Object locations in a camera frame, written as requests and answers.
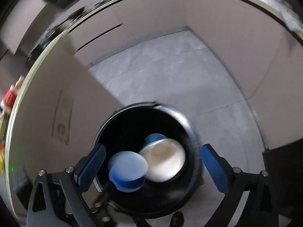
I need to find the blue white noodle cup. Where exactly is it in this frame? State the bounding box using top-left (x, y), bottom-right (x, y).
top-left (139, 133), bottom-right (186, 182)

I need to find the black trash bucket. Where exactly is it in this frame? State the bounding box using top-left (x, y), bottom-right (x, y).
top-left (94, 102), bottom-right (202, 219)

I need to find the red white noodle cup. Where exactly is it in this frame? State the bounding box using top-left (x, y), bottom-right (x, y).
top-left (1, 75), bottom-right (25, 114)

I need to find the yellow spray can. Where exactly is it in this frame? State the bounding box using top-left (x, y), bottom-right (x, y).
top-left (0, 113), bottom-right (10, 175)

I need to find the small blue paper cup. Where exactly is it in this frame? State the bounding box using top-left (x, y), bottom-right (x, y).
top-left (108, 151), bottom-right (148, 193)

